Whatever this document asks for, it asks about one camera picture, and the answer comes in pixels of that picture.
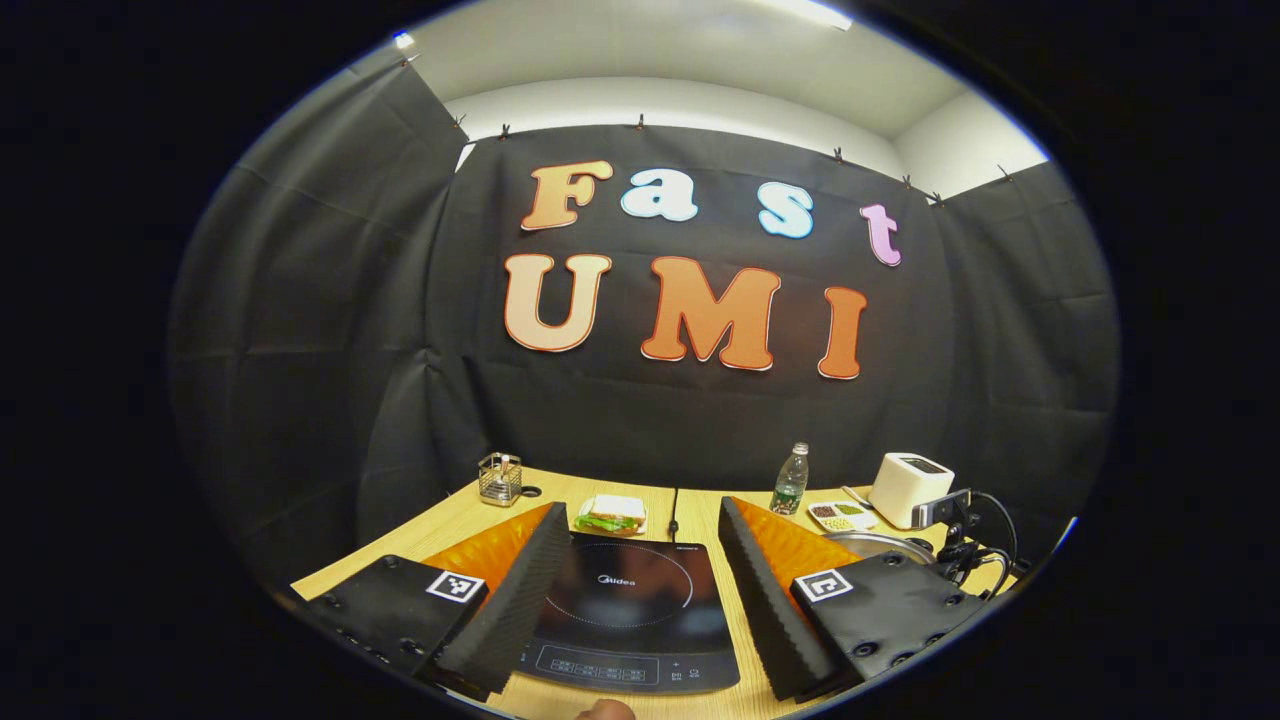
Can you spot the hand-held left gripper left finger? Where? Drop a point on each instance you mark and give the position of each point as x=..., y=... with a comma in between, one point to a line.
x=510, y=610

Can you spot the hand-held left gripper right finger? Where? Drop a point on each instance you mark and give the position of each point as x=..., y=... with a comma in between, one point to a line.
x=765, y=610

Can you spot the black induction cooktop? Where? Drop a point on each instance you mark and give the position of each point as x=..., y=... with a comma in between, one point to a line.
x=630, y=610

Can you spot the white toaster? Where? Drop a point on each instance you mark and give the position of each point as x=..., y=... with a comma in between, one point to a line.
x=908, y=488

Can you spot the white divided bean dish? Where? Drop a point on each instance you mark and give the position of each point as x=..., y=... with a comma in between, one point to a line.
x=842, y=516

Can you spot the clear plastic water bottle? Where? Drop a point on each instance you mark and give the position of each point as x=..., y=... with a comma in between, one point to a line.
x=790, y=485

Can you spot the sandwich on white plate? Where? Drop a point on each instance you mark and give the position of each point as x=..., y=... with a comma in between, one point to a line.
x=612, y=514

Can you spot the black backdrop cloth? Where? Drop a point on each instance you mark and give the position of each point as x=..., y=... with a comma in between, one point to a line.
x=700, y=420

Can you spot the ceiling light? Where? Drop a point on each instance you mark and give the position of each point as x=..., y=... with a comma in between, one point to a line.
x=403, y=40

